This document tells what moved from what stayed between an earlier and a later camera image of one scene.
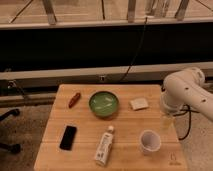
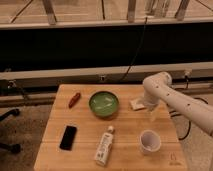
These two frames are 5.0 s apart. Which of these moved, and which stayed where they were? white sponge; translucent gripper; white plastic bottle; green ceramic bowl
Moved: translucent gripper
Stayed: green ceramic bowl; white plastic bottle; white sponge
